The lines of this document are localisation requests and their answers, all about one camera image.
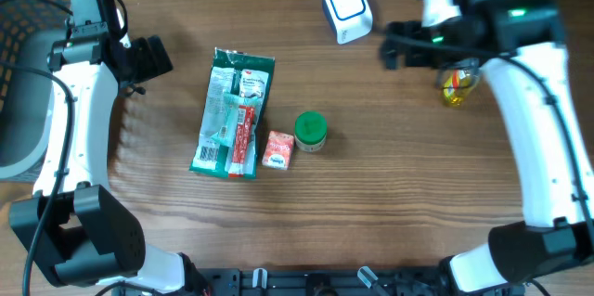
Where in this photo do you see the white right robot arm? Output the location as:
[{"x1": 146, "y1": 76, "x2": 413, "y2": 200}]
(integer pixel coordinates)
[{"x1": 386, "y1": 0, "x2": 593, "y2": 295}]

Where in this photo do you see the white barcode scanner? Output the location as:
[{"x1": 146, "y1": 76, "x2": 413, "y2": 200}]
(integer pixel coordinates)
[{"x1": 322, "y1": 0, "x2": 373, "y2": 45}]

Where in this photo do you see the red toothpaste tube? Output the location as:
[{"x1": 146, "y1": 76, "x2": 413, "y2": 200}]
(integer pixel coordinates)
[{"x1": 228, "y1": 106, "x2": 255, "y2": 177}]

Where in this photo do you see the green glove package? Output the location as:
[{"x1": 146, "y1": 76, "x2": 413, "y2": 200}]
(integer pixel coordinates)
[{"x1": 189, "y1": 48, "x2": 275, "y2": 179}]

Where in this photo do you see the green lid jar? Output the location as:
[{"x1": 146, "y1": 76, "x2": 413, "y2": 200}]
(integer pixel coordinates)
[{"x1": 294, "y1": 110, "x2": 328, "y2": 152}]

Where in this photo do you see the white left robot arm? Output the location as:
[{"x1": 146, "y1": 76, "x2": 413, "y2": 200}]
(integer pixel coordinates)
[{"x1": 9, "y1": 0, "x2": 211, "y2": 295}]

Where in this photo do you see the black mounting rail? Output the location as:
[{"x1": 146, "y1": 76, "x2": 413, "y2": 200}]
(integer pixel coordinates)
[{"x1": 110, "y1": 265, "x2": 525, "y2": 296}]

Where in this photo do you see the yellow oil bottle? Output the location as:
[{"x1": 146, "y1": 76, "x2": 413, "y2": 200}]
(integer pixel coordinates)
[{"x1": 442, "y1": 69, "x2": 480, "y2": 107}]

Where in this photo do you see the red small carton box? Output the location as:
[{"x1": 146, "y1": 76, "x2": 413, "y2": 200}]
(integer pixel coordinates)
[{"x1": 262, "y1": 131, "x2": 294, "y2": 170}]

